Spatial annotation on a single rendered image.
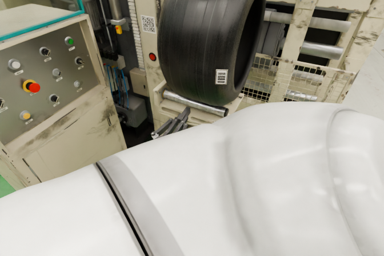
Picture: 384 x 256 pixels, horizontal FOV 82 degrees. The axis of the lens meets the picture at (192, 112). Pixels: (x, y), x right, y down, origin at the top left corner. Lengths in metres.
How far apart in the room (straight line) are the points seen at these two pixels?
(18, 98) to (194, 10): 0.75
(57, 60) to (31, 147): 0.38
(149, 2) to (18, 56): 0.54
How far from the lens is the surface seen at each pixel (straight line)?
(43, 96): 1.13
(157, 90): 1.09
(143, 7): 1.08
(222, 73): 0.76
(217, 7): 0.76
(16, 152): 1.11
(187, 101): 1.07
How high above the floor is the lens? 1.56
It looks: 40 degrees down
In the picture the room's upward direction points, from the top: straight up
